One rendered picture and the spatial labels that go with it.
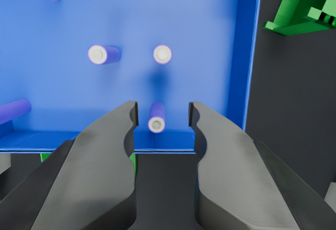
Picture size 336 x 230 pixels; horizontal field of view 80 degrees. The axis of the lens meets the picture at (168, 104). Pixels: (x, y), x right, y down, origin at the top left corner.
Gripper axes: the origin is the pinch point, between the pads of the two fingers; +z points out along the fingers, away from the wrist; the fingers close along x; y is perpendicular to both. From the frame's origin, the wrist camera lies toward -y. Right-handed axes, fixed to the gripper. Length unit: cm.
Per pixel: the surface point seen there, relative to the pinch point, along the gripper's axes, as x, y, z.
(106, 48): -5.2, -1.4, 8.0
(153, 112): -0.9, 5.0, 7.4
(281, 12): 37, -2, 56
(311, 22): 34, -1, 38
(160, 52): -0.3, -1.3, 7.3
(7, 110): -16.5, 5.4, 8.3
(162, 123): 0.1, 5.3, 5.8
